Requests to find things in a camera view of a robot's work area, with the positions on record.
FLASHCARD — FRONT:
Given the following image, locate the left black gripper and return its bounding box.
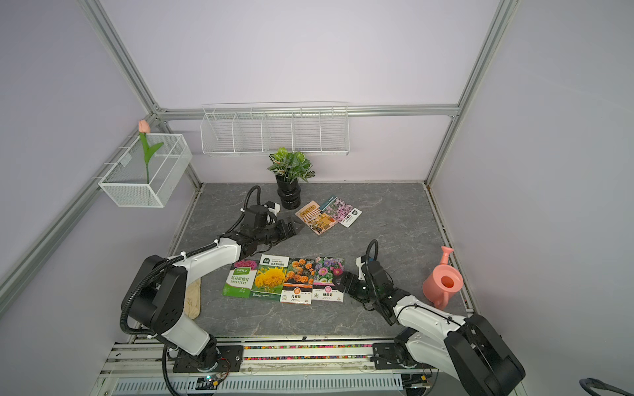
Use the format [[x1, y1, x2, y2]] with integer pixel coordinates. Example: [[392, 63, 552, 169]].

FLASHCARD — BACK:
[[256, 216, 305, 245]]

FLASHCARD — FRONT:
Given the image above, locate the pink zinnia seed packet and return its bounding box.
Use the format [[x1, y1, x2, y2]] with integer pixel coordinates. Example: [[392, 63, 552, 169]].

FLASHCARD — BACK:
[[312, 257, 344, 302]]

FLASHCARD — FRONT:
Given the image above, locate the yellow marigold seed packet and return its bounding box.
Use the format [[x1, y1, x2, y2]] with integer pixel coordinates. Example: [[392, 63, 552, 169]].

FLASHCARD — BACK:
[[250, 254, 290, 302]]

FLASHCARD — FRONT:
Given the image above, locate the green seed packet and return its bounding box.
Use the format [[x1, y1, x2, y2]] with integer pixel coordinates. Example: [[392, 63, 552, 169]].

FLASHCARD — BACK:
[[222, 260, 259, 299]]

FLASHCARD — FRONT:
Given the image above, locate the orange marigold seed packet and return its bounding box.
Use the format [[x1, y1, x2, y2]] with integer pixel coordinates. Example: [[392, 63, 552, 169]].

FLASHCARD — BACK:
[[281, 257, 315, 305]]

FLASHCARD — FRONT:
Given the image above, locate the purple flower seed packet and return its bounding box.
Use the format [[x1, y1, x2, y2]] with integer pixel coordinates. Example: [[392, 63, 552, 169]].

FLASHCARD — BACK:
[[320, 196, 363, 228]]

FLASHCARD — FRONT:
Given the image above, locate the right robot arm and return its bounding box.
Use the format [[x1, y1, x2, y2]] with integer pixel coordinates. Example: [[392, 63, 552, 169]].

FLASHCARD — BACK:
[[334, 261, 526, 395]]

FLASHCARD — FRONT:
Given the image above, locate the pink shop seed packet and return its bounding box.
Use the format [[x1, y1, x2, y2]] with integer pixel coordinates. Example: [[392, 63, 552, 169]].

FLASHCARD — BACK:
[[295, 201, 337, 235]]

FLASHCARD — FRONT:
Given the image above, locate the black vase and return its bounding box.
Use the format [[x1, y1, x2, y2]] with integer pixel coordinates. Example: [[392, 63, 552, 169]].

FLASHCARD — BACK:
[[276, 176, 301, 210]]

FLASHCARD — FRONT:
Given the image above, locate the pink watering can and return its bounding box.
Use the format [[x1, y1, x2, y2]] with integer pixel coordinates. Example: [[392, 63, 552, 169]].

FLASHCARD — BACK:
[[423, 246, 464, 310]]

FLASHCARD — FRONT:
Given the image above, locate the green artificial plant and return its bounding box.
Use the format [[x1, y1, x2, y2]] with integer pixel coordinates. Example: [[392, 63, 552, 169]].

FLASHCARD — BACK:
[[268, 147, 315, 183]]

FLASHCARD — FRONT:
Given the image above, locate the white vent grille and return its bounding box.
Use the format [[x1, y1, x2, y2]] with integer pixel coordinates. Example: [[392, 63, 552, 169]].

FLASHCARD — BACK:
[[111, 373, 405, 395]]

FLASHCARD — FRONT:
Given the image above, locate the beige work glove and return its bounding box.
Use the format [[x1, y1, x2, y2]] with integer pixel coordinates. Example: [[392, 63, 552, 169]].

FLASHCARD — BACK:
[[183, 278, 201, 319]]

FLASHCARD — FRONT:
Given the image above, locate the white mesh basket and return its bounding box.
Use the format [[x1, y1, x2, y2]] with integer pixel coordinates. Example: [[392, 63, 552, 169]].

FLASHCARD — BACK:
[[98, 133, 193, 208]]

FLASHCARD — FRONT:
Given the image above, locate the pink artificial tulip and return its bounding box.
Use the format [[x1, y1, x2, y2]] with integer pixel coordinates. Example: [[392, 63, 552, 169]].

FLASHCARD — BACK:
[[138, 120, 164, 184]]

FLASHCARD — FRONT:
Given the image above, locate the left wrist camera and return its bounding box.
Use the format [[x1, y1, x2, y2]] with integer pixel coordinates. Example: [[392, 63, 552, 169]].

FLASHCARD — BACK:
[[264, 201, 281, 215]]

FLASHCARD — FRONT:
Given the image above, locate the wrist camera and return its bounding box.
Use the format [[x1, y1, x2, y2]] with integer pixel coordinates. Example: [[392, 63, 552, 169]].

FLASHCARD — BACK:
[[264, 201, 281, 215], [355, 256, 367, 281]]

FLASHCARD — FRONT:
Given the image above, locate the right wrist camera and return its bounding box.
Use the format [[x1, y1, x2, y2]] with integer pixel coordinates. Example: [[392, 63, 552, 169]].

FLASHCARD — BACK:
[[355, 256, 367, 281]]

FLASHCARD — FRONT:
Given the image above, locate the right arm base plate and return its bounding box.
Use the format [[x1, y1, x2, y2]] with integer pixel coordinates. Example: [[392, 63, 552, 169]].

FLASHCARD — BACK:
[[369, 342, 434, 370]]

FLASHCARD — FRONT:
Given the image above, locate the white wire wall shelf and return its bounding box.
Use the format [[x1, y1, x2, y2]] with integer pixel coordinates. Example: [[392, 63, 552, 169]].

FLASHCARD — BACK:
[[200, 102, 350, 155]]

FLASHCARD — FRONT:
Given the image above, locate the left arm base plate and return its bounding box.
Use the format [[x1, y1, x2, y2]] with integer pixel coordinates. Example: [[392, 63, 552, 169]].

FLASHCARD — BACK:
[[173, 345, 244, 373]]

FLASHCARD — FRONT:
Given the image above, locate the aluminium front rail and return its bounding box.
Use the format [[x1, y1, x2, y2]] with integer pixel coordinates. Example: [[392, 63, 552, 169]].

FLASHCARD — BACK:
[[97, 336, 446, 381]]

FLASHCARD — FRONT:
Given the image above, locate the black cable corner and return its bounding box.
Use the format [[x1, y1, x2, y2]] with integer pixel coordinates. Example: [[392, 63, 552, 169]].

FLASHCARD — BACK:
[[579, 378, 633, 396]]

